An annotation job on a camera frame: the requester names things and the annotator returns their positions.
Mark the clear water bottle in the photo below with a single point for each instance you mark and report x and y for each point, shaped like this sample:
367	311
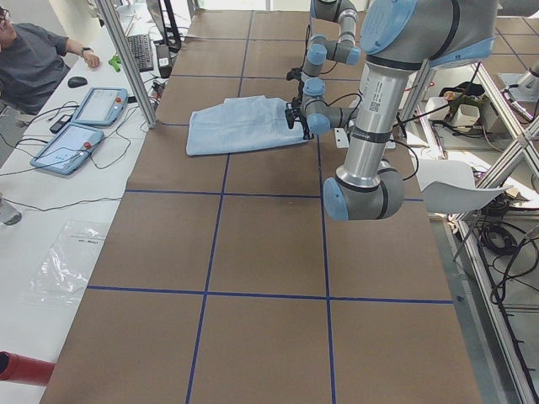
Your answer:
9	215

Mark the black mobile phone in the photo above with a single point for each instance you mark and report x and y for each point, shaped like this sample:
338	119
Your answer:
60	123

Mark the light blue button shirt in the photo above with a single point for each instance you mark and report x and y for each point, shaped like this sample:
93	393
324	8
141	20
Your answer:
241	125

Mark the aluminium frame post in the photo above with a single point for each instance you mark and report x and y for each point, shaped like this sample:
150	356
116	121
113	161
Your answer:
116	33

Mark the green plastic object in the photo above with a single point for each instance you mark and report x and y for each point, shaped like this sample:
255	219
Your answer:
115	63

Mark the black keyboard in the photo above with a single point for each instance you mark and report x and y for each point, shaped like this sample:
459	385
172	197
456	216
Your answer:
141	49

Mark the clear plastic bag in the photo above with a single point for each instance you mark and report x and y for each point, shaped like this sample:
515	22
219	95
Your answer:
66	269

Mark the upper blue teach pendant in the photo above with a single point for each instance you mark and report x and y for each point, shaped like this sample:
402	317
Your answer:
101	107

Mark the red cylinder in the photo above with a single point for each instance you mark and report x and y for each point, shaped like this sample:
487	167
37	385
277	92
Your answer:
21	369

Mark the black computer mouse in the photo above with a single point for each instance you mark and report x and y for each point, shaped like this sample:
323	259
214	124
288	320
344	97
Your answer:
77	82

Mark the blue teach pendant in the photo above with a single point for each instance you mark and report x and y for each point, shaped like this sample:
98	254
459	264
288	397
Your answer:
69	149
101	107

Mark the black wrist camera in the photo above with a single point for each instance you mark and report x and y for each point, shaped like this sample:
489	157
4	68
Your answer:
293	114
294	74

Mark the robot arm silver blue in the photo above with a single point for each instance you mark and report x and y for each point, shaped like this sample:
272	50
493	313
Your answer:
396	37
319	49

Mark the lower blue teach pendant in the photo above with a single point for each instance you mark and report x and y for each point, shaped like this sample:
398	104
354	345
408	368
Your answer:
69	149

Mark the seated person grey shirt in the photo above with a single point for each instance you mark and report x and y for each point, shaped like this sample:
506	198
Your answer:
32	64

